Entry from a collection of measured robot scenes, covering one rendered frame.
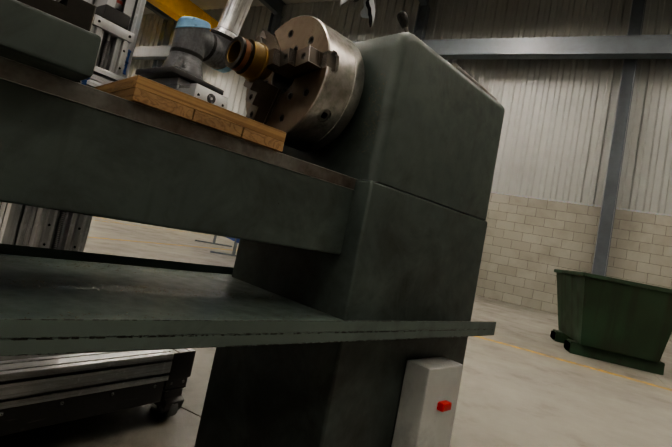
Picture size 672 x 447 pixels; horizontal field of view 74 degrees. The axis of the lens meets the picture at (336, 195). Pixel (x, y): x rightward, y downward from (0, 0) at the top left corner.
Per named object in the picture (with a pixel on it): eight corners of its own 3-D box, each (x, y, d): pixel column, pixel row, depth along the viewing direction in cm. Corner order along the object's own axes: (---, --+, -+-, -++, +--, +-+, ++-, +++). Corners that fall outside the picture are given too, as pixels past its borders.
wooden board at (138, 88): (195, 150, 115) (199, 135, 115) (282, 152, 90) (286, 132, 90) (66, 111, 94) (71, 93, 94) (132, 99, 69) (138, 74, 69)
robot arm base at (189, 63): (150, 72, 161) (156, 46, 162) (185, 88, 174) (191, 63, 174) (175, 70, 153) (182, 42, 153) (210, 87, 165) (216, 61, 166)
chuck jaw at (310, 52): (301, 68, 111) (336, 54, 103) (299, 87, 110) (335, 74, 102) (266, 49, 103) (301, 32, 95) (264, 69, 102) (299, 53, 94)
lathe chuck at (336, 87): (259, 142, 128) (289, 36, 128) (334, 154, 105) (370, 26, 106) (233, 132, 121) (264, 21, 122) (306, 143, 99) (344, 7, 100)
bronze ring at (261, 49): (259, 51, 110) (227, 35, 104) (282, 46, 104) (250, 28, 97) (251, 88, 110) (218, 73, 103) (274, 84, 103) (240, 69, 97)
